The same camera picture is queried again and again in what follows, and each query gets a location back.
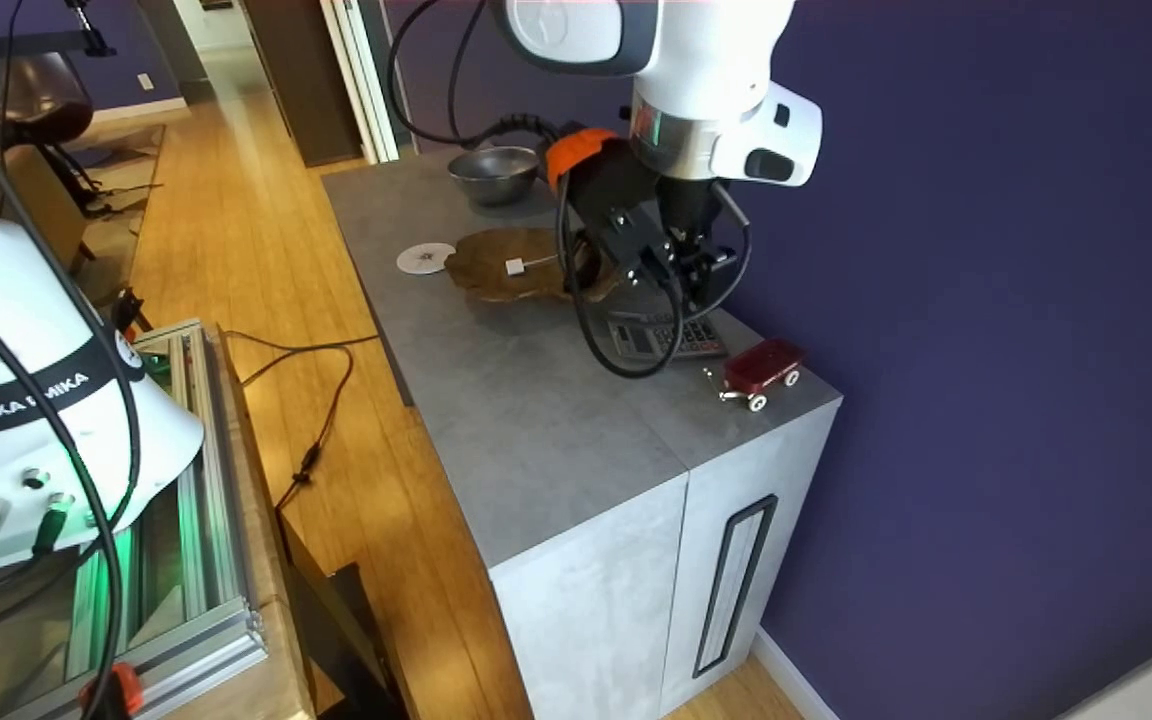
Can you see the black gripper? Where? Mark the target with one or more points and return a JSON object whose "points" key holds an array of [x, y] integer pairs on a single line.
{"points": [[697, 227]]}

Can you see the silver metal bowl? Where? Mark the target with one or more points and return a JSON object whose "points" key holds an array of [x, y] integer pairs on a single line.
{"points": [[489, 182]]}

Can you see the grey calculator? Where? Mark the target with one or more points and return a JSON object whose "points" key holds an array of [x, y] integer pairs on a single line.
{"points": [[631, 343]]}

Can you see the black sunglasses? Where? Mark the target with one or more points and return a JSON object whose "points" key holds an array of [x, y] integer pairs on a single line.
{"points": [[583, 269]]}

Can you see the small white stick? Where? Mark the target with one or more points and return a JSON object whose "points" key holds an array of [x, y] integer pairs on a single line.
{"points": [[517, 266]]}

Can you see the brown wooden dish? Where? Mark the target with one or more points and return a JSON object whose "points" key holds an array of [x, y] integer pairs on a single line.
{"points": [[499, 276]]}

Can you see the grey concrete cabinet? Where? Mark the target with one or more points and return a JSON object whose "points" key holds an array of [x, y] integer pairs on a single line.
{"points": [[539, 441]]}

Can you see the white round coaster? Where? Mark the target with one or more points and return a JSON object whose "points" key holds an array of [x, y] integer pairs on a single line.
{"points": [[424, 257]]}

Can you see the dark chair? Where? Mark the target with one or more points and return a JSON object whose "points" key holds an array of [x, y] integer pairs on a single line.
{"points": [[42, 101]]}

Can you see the red clamp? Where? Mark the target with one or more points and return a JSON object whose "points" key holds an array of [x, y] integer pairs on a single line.
{"points": [[123, 691]]}

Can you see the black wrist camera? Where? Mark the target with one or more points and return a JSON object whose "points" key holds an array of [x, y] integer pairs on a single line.
{"points": [[623, 205]]}

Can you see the white door frame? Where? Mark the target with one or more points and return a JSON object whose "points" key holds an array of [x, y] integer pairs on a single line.
{"points": [[369, 82]]}

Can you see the aluminium robot stand frame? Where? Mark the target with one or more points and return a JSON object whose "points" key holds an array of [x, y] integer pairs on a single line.
{"points": [[210, 534]]}

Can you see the white wall outlet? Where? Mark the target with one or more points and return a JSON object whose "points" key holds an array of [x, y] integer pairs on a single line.
{"points": [[147, 82]]}

